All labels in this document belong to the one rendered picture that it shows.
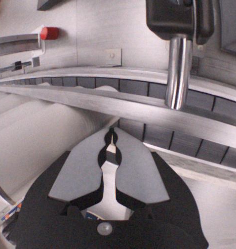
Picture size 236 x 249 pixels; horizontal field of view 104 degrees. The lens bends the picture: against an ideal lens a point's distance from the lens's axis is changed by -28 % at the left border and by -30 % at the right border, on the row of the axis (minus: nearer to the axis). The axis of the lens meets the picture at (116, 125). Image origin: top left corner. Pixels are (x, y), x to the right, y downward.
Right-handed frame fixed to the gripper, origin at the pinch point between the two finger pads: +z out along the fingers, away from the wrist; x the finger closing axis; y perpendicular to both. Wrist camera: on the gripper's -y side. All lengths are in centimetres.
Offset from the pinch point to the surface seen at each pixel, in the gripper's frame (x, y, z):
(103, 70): -1.3, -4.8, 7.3
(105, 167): -1.7, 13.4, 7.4
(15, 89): -15.6, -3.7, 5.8
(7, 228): -27.3, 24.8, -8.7
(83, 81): -4.7, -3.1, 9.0
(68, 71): -7.6, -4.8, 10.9
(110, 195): -1.2, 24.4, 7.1
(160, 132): 6.0, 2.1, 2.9
